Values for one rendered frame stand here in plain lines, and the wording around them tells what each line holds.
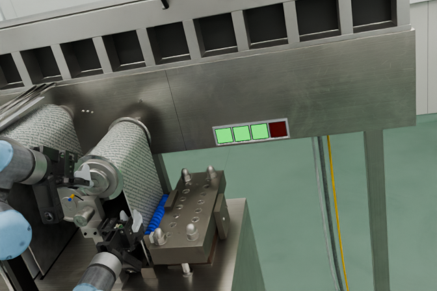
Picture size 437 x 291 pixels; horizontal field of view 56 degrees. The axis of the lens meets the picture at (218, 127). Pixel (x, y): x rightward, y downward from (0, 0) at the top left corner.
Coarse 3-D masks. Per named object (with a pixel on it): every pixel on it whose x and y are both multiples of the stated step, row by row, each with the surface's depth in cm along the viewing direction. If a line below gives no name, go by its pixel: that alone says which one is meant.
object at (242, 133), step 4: (236, 128) 135; (240, 128) 135; (244, 128) 135; (236, 132) 136; (240, 132) 136; (244, 132) 135; (248, 132) 135; (236, 136) 136; (240, 136) 136; (244, 136) 136; (248, 136) 136; (236, 140) 137; (240, 140) 137
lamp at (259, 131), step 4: (264, 124) 133; (252, 128) 134; (256, 128) 134; (260, 128) 134; (264, 128) 134; (252, 132) 135; (256, 132) 135; (260, 132) 134; (264, 132) 134; (256, 136) 135; (260, 136) 135; (264, 136) 135; (268, 136) 135
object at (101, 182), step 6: (90, 174) 110; (96, 174) 110; (102, 174) 110; (96, 180) 111; (102, 180) 110; (108, 180) 111; (96, 186) 112; (102, 186) 111; (108, 186) 112; (96, 192) 112; (102, 192) 112
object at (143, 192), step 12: (144, 168) 129; (132, 180) 119; (144, 180) 128; (156, 180) 137; (132, 192) 118; (144, 192) 127; (156, 192) 136; (132, 204) 118; (144, 204) 126; (156, 204) 135; (132, 216) 118; (144, 216) 125; (144, 228) 124
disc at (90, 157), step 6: (84, 156) 111; (90, 156) 110; (96, 156) 110; (78, 162) 112; (84, 162) 111; (108, 162) 110; (78, 168) 112; (114, 168) 110; (120, 174) 111; (120, 180) 112; (120, 186) 113; (84, 192) 116; (114, 192) 114; (120, 192) 114; (102, 198) 116; (108, 198) 115
